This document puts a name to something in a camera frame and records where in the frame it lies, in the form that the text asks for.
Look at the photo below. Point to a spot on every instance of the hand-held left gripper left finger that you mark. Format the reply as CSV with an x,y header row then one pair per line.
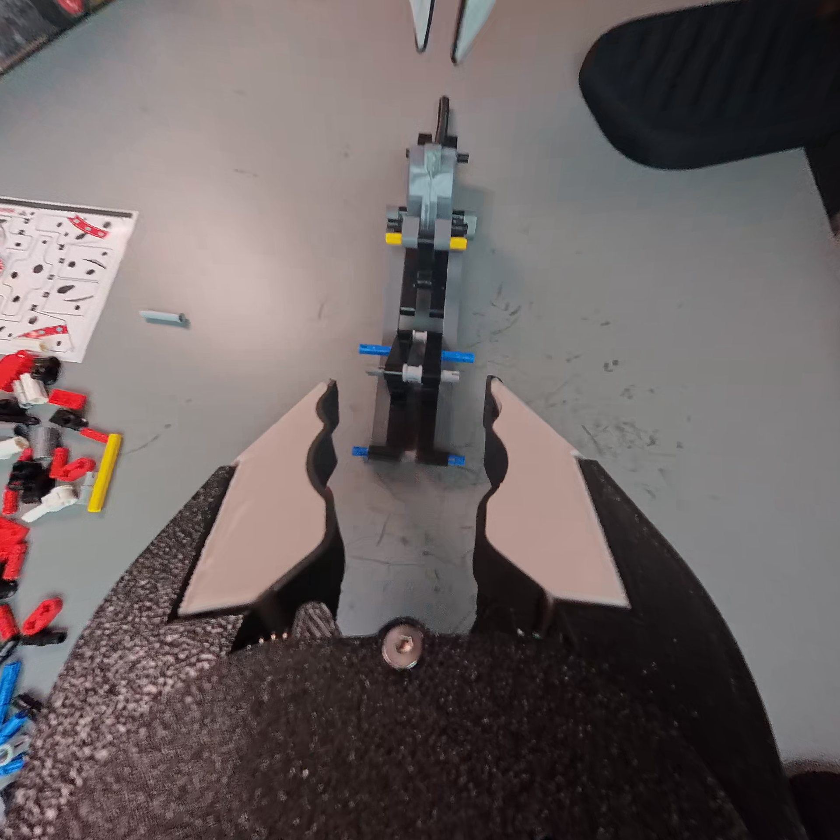
x,y
262,512

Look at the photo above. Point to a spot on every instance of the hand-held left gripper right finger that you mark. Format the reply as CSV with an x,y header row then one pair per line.
x,y
551,518

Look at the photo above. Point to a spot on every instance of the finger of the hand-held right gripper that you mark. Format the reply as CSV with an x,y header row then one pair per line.
x,y
422,19
474,23

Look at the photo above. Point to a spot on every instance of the toy brick chassis model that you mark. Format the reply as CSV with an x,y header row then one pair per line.
x,y
426,184

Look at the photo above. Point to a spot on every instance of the grey desk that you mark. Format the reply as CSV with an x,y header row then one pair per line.
x,y
623,295

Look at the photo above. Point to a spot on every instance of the pile of mixed small bricks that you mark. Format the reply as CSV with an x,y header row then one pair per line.
x,y
59,459

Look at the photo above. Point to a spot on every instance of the light grey tube piece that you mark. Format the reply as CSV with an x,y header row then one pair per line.
x,y
164,317

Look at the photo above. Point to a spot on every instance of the white sticker sheet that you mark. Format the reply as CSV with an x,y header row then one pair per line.
x,y
65,275

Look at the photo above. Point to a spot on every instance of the toy truck set box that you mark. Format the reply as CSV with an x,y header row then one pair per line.
x,y
33,23

